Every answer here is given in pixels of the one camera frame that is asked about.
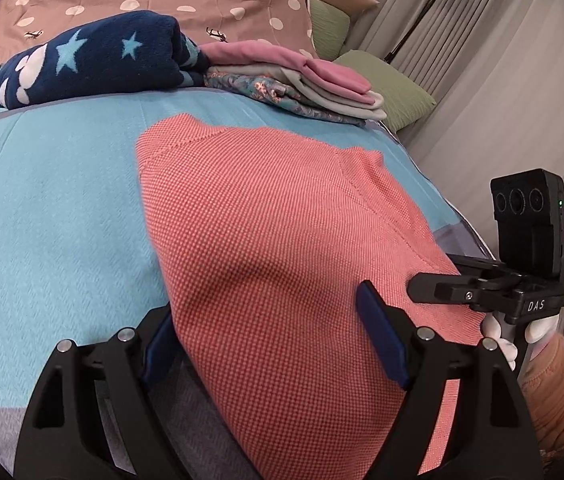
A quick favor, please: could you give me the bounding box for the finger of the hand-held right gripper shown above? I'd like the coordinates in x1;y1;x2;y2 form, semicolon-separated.
408;272;518;307
444;253;512;281

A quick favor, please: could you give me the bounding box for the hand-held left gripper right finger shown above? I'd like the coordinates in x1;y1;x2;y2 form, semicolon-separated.
356;280;546;480

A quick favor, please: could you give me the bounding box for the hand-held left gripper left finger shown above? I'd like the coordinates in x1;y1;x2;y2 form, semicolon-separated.
12;304;183;480

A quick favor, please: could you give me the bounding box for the coral knit garment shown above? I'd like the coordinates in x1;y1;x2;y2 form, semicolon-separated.
135;114;487;480

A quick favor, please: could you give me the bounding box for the person's right forearm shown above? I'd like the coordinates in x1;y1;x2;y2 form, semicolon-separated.
516;332;564;462

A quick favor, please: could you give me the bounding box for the person's right hand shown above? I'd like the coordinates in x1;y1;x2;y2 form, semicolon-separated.
480;310;561;372

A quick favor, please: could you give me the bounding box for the light grey curtain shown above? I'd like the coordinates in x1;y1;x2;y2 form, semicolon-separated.
347;0;564;243

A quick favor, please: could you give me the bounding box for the turquoise bed blanket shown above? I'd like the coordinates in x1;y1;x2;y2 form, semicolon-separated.
0;67;488;480

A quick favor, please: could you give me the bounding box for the large green pillow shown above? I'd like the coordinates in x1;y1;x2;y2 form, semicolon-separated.
332;50;437;134

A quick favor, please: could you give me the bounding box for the grey folded cloth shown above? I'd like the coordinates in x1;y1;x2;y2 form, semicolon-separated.
209;62;387;122

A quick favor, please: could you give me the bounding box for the small green pillow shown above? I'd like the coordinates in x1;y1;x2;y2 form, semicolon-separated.
308;0;351;62

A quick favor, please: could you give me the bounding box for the paisley patterned folded cloth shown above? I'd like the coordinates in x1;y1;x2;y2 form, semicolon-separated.
203;72;367;129

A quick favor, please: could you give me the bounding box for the pink folded cloth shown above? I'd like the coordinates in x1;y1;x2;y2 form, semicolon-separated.
199;40;371;107

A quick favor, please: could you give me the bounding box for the navy star fleece blanket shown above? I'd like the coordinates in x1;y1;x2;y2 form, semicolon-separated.
0;10;211;111

